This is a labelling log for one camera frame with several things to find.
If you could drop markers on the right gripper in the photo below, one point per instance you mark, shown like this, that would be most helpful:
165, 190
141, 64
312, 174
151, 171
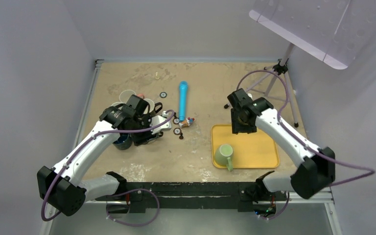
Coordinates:
237, 128

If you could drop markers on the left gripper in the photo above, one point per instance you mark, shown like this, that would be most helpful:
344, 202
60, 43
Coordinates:
138, 140

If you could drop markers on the dark blue ceramic mug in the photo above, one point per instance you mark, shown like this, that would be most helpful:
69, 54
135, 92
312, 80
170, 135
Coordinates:
123, 142

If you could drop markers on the grey teal ceramic mug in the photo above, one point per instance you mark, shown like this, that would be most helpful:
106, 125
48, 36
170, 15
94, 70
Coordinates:
118, 105

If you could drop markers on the pink ceramic mug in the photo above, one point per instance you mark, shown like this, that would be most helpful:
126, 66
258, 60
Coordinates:
126, 94

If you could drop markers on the light green ceramic mug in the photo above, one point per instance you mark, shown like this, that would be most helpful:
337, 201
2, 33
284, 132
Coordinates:
224, 156

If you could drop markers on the black ceramic mug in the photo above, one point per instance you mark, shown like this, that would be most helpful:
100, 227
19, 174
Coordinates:
152, 108

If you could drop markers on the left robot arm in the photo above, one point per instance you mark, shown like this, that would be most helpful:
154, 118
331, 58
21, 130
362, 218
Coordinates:
62, 187

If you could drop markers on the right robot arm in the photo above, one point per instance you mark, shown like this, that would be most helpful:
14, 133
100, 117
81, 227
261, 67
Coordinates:
314, 170

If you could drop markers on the yellow plastic tray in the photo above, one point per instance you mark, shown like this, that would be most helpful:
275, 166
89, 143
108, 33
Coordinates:
250, 151

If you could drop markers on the cream chess piece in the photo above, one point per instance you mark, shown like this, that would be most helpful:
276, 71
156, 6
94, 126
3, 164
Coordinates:
157, 75

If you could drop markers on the blue toy microphone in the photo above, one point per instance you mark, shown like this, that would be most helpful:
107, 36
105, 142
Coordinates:
183, 90

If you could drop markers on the translucent perforated panel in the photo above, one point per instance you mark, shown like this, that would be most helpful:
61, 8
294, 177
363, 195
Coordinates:
333, 31

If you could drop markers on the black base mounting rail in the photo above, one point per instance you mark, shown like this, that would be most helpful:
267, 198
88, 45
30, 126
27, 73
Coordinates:
239, 196

